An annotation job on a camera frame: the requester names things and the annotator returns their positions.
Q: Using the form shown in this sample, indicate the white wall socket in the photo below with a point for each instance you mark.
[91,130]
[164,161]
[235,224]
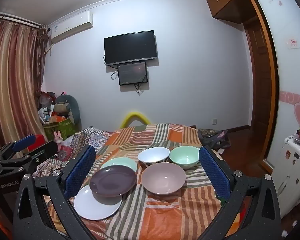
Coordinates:
[215,121]

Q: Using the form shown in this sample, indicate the pile of toys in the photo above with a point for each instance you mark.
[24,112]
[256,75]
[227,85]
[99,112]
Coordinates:
[46,107]

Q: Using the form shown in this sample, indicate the white air conditioner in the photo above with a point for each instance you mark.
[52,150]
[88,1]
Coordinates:
[70,27]

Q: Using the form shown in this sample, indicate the dark purple bag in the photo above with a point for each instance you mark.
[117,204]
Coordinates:
[215,140]

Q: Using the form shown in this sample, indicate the striped patchwork blanket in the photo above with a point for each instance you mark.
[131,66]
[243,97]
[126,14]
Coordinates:
[165,217]

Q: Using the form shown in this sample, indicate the black wall television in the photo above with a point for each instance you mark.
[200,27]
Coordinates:
[130,46]

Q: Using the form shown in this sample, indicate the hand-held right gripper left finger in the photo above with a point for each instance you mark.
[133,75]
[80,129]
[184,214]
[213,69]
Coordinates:
[80,172]

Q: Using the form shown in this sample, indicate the red box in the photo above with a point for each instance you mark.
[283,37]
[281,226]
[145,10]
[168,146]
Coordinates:
[40,140]

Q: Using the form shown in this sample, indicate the green bowl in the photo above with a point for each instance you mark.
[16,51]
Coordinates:
[183,156]

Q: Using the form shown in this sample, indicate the pink bowl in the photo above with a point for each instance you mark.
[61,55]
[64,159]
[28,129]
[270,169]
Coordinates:
[163,177]

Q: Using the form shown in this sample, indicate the white bowl with dark dots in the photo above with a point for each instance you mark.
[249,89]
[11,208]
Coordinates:
[152,155]

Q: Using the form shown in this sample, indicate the pink bunny toy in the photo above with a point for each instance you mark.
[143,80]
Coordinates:
[58,137]

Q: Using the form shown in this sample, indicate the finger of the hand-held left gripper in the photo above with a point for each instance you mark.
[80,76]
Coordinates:
[43,151]
[26,141]

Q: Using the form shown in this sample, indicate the small red notice sticker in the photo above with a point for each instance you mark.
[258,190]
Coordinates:
[293,43]

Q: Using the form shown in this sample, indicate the checkered patterned quilt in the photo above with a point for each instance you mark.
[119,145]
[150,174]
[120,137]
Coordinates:
[95,140]

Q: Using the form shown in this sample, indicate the yellow foam tube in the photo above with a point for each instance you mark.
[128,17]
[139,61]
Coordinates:
[135,115]

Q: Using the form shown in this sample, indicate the purple plate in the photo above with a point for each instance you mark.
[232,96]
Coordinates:
[112,180]

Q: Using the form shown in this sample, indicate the wooden overhead cabinet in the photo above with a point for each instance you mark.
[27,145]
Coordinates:
[222,2]

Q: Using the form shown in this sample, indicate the white sliding wardrobe door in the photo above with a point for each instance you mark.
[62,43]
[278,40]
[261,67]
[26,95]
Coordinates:
[290,80]

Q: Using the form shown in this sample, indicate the white plate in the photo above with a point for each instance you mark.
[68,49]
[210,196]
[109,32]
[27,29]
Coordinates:
[95,207]

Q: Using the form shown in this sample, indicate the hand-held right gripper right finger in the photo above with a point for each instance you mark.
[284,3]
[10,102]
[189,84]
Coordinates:
[213,172]

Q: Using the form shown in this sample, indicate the wooden door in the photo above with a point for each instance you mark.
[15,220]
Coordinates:
[257,80]

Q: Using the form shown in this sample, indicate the green plate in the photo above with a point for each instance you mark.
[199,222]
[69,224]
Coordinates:
[122,162]

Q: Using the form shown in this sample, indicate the small black wall monitor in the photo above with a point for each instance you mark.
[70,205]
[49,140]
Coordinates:
[132,72]

